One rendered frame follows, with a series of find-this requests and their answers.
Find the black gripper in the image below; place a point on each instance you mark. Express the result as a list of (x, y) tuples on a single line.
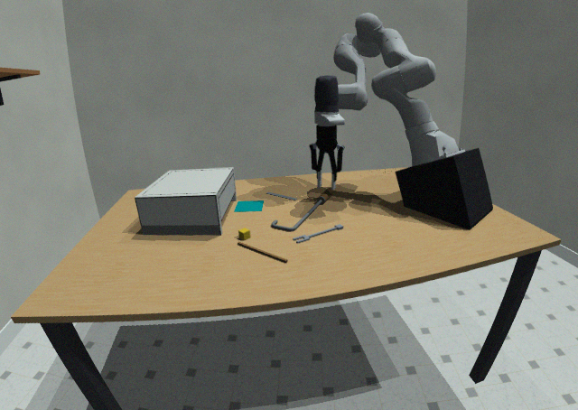
[(326, 144)]

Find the teal square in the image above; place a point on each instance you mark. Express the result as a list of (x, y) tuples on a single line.
[(255, 205)]

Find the grey wrench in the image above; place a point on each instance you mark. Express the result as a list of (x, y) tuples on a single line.
[(305, 238)]

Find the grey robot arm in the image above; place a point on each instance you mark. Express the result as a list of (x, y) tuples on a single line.
[(426, 142)]

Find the brown thin rod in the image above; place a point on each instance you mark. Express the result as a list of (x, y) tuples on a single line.
[(263, 252)]

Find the small yellow cube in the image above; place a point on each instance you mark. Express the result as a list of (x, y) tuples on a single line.
[(244, 233)]

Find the grey metal hook with dark handle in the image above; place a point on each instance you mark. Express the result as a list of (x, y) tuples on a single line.
[(321, 200)]

